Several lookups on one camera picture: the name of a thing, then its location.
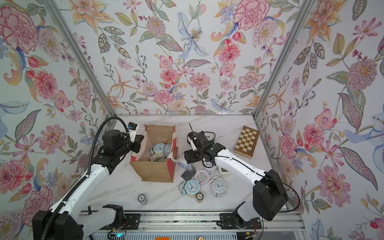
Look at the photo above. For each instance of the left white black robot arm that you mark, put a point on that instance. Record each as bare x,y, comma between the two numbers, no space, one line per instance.
63,221

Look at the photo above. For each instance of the grey round alarm clock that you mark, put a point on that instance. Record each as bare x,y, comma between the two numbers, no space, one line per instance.
167,150

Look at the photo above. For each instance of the pink round alarm clock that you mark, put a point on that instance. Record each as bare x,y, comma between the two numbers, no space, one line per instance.
202,177

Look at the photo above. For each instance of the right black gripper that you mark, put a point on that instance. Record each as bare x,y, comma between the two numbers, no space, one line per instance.
189,156

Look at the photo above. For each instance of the white twin-bell alarm clock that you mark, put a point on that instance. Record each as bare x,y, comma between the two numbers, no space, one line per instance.
217,186

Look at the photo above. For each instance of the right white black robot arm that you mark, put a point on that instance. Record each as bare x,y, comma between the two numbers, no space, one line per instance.
269,194

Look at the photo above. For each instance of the wooden chessboard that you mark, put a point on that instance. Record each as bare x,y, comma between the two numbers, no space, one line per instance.
247,142

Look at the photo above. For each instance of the blue square alarm clock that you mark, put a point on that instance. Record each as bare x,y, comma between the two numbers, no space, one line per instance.
183,165

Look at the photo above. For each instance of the small beige cylinder clock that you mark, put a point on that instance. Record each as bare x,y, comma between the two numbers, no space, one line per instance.
199,197

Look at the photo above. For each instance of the small grey mini clock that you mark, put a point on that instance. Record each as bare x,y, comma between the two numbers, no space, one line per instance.
142,199

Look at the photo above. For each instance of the white round alarm clock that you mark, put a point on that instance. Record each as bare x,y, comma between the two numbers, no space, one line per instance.
211,169

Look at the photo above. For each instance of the burlap canvas bag red trim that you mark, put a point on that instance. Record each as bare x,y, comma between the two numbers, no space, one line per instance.
150,168

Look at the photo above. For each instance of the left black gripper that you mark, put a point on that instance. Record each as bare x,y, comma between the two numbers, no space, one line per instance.
137,143

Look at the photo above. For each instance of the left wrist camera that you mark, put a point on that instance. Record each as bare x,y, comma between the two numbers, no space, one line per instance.
132,130

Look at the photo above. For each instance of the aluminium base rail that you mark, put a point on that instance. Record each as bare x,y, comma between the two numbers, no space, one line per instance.
203,225

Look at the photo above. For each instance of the blue twin-bell clock front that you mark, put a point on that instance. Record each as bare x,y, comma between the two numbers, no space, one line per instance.
190,188

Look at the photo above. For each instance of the long white digital clock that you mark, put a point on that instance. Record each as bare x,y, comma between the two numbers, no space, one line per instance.
223,172

